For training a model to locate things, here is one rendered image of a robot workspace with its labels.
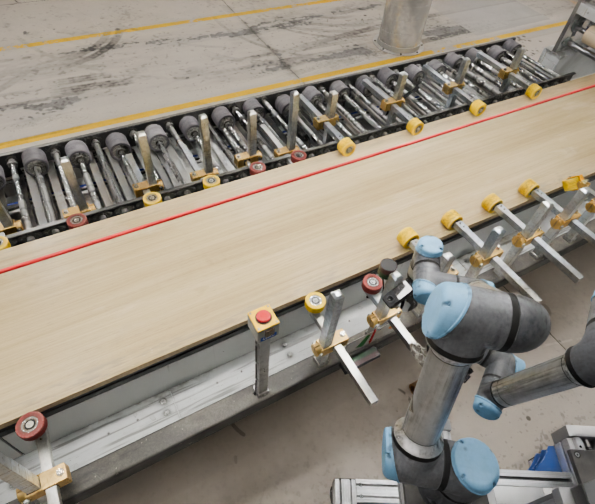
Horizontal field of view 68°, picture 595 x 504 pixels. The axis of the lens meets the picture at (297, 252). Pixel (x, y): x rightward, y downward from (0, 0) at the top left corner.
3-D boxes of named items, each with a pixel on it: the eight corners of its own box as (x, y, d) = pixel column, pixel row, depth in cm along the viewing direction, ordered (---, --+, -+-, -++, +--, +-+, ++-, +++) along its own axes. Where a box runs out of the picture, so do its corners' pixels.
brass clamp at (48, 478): (73, 483, 135) (67, 479, 131) (24, 507, 130) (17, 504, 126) (68, 464, 138) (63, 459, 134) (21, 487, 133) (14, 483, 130)
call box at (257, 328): (278, 335, 132) (280, 322, 126) (257, 345, 129) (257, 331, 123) (268, 317, 135) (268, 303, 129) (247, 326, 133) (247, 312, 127)
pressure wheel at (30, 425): (23, 443, 140) (7, 431, 131) (40, 419, 145) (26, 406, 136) (45, 453, 138) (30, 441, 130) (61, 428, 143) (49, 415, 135)
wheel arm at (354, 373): (376, 403, 156) (379, 399, 152) (368, 408, 154) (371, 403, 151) (314, 308, 179) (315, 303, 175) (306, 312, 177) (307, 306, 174)
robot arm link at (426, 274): (458, 296, 119) (456, 264, 126) (416, 288, 120) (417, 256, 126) (448, 311, 125) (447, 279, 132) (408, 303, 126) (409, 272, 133)
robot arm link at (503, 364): (508, 398, 131) (472, 378, 134) (518, 368, 137) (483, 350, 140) (520, 387, 125) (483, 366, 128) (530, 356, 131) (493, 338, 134)
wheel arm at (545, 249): (580, 280, 182) (585, 275, 179) (575, 284, 181) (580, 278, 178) (493, 203, 209) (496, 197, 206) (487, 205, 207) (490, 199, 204)
